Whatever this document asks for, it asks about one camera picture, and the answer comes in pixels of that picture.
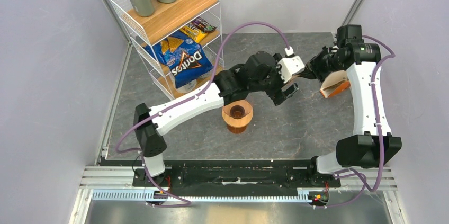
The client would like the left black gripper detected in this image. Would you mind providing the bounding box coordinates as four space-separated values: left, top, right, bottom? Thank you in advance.
249 54 299 105

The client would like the clear glass dripper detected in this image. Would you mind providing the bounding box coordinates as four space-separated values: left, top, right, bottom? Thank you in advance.
222 100 254 120

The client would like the wooden ring dripper holder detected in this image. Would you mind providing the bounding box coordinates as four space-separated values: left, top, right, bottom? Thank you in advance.
222 117 253 127

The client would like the brown paper coffee filter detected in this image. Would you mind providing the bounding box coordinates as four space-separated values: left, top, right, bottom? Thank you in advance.
282 74 303 84

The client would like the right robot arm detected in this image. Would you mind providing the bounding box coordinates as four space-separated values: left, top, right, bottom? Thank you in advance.
300 24 402 192

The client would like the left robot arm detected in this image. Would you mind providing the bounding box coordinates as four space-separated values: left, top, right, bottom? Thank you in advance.
136 51 305 186

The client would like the coffee filter box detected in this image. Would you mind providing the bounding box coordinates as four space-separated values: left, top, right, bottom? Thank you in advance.
319 70 351 98

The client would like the blue Doritos bag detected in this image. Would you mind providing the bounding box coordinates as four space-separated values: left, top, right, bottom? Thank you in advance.
145 31 213 88

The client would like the yellow candy bag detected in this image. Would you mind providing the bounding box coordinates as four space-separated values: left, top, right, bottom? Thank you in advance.
179 23 208 43

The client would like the brown candy bag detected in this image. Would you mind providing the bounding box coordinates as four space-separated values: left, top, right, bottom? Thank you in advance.
191 16 217 33

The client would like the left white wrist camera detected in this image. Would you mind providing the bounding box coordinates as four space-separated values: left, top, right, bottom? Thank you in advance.
277 46 306 84

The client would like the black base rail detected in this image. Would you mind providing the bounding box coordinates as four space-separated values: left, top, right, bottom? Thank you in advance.
155 159 342 198

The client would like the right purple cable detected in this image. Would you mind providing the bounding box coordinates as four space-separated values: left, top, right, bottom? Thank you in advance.
331 34 397 210

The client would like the purple cable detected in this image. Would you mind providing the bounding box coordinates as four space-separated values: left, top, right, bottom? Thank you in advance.
115 21 292 207
331 34 397 210

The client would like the white wire wooden shelf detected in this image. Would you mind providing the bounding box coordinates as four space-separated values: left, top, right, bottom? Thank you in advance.
109 0 223 100

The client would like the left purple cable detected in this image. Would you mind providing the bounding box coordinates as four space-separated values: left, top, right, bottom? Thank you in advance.
115 21 292 207

